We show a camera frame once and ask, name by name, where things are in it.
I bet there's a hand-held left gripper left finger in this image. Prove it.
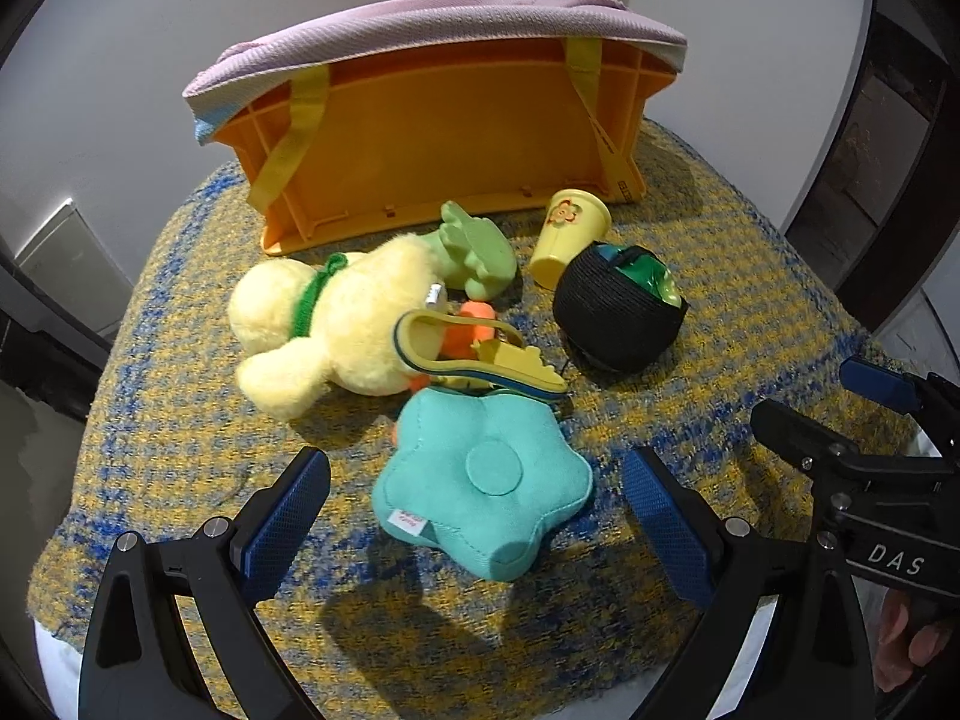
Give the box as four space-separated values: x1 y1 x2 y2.
79 446 332 720

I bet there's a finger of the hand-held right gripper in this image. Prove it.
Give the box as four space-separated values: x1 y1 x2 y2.
840 356 960 436
751 399 960 485

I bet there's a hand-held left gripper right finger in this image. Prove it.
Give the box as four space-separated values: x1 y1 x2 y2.
621 446 878 720

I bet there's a teal star plush cushion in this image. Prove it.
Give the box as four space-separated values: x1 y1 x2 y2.
373 388 593 582

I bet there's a yellow plush duck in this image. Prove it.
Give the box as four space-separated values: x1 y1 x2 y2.
227 234 451 419

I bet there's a yellow toy sandal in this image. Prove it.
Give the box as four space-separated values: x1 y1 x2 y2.
394 309 569 395

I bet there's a black woven ball pouch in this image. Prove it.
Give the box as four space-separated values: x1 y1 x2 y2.
553 241 689 372

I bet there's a small orange toy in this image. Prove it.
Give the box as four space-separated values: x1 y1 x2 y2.
442 301 496 357

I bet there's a yellow cup with flower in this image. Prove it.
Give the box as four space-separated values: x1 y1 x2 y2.
531 189 612 290

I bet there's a green toy figure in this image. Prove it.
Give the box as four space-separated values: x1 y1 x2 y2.
439 200 518 301

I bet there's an orange plastic basket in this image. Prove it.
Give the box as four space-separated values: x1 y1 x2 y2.
214 37 672 256

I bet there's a pink fabric basket liner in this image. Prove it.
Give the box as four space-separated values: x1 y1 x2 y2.
182 0 689 147

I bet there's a person's right hand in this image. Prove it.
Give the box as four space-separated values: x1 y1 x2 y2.
876 596 960 691

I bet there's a yellow and blue woven blanket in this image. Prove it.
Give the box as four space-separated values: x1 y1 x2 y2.
30 116 931 698

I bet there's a dark wooden door frame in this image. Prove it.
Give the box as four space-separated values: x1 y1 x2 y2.
780 0 960 331

